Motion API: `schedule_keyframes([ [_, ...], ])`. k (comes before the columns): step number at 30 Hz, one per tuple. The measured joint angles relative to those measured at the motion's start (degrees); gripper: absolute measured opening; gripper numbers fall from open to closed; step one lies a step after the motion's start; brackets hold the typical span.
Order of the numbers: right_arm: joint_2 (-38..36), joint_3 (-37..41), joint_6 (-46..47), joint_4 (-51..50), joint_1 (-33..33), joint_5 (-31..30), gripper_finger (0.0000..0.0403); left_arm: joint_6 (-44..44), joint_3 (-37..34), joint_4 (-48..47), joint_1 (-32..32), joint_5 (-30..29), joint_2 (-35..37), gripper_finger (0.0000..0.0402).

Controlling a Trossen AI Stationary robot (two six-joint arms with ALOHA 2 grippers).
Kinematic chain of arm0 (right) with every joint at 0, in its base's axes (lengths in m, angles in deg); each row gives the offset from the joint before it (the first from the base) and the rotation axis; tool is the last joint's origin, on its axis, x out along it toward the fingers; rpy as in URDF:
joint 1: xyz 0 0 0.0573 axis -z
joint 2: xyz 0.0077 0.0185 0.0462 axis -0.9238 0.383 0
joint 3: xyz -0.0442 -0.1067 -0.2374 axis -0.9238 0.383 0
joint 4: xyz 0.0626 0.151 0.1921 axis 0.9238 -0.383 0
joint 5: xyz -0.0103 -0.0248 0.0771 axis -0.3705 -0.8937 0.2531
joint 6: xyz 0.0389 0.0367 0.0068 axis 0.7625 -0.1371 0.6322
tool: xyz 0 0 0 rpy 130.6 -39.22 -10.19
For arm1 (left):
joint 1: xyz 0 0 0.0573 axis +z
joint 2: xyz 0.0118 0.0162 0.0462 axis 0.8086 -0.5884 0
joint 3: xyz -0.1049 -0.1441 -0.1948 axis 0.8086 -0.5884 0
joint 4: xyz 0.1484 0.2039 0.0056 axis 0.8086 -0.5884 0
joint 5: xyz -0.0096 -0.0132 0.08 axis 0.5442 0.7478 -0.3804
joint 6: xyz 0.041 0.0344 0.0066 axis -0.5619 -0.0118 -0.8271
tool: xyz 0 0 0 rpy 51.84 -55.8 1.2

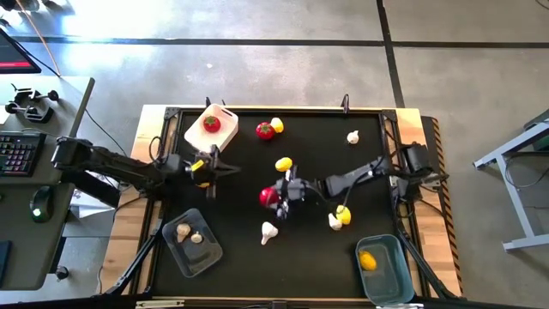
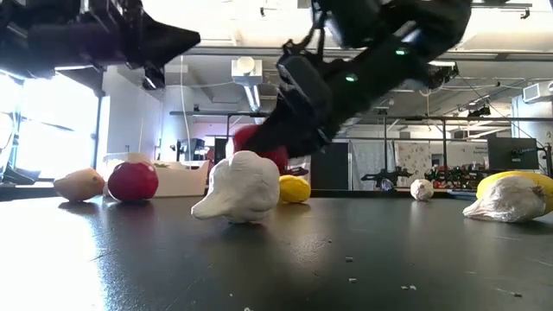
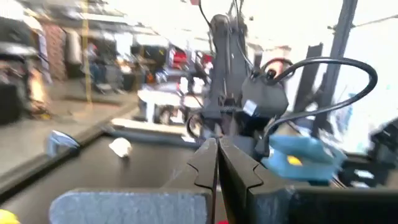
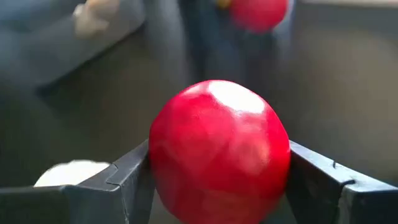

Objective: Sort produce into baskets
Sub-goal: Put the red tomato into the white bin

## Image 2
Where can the silver overhead frame rail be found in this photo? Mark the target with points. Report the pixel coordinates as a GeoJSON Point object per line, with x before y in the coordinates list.
{"type": "Point", "coordinates": [497, 55]}

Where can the silver spiral ventilation duct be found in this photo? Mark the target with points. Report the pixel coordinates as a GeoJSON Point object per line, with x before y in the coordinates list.
{"type": "Point", "coordinates": [389, 103]}

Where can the black background panel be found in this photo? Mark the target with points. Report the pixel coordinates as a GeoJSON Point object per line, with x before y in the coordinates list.
{"type": "Point", "coordinates": [330, 166]}

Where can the large red apple toy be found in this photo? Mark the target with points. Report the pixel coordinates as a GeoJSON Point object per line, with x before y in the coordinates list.
{"type": "Point", "coordinates": [246, 136]}

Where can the black background robot arm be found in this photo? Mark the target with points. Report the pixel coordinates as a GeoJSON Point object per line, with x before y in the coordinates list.
{"type": "Point", "coordinates": [384, 176]}

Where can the patterned white hanging cloth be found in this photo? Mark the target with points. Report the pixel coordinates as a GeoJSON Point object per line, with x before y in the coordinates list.
{"type": "Point", "coordinates": [412, 157]}

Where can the dark background monitor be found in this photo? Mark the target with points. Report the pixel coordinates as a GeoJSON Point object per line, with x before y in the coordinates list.
{"type": "Point", "coordinates": [512, 153]}

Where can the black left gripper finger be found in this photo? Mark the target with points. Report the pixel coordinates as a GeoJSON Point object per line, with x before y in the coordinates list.
{"type": "Point", "coordinates": [162, 52]}
{"type": "Point", "coordinates": [164, 32]}

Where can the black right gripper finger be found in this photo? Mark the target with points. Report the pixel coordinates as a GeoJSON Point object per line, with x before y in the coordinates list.
{"type": "Point", "coordinates": [285, 138]}

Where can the white ceiling vent box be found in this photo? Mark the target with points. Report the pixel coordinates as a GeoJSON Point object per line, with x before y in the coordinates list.
{"type": "Point", "coordinates": [246, 69]}

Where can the plain white hanging cloth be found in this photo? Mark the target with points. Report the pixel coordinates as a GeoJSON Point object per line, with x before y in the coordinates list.
{"type": "Point", "coordinates": [369, 160]}

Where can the white plastic basket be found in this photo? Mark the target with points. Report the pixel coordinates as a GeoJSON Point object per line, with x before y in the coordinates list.
{"type": "Point", "coordinates": [181, 179]}

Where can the black ceiling spotlight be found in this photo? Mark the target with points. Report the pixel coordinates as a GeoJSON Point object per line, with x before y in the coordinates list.
{"type": "Point", "coordinates": [443, 75]}
{"type": "Point", "coordinates": [479, 111]}

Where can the black metal rack frame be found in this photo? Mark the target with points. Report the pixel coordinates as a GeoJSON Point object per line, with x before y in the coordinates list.
{"type": "Point", "coordinates": [444, 142]}

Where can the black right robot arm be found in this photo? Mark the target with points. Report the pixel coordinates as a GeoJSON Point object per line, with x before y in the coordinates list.
{"type": "Point", "coordinates": [410, 26]}

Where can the yellow lemon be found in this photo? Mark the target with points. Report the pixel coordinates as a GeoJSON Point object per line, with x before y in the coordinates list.
{"type": "Point", "coordinates": [296, 189]}
{"type": "Point", "coordinates": [535, 179]}

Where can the white wall air unit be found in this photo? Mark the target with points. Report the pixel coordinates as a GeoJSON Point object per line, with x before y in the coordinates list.
{"type": "Point", "coordinates": [538, 91]}

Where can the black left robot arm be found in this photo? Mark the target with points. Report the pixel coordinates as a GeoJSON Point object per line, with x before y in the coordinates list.
{"type": "Point", "coordinates": [43, 39]}

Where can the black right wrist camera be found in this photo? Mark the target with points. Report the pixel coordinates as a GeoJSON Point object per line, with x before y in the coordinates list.
{"type": "Point", "coordinates": [302, 82]}

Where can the white garlic bulb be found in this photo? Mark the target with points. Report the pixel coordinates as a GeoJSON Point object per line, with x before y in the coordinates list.
{"type": "Point", "coordinates": [242, 188]}

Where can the off-white garlic bulb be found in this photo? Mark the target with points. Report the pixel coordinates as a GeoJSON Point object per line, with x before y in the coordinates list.
{"type": "Point", "coordinates": [421, 190]}
{"type": "Point", "coordinates": [505, 201]}

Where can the black background desk equipment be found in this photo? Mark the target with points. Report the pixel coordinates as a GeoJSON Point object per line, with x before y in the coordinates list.
{"type": "Point", "coordinates": [190, 149]}

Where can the dark object by window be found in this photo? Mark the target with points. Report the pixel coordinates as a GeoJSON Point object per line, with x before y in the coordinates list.
{"type": "Point", "coordinates": [19, 175]}

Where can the red and black equipment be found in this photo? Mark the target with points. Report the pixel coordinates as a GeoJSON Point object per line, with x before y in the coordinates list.
{"type": "Point", "coordinates": [453, 176]}

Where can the black table mat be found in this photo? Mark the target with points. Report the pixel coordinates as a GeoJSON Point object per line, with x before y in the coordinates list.
{"type": "Point", "coordinates": [276, 268]}

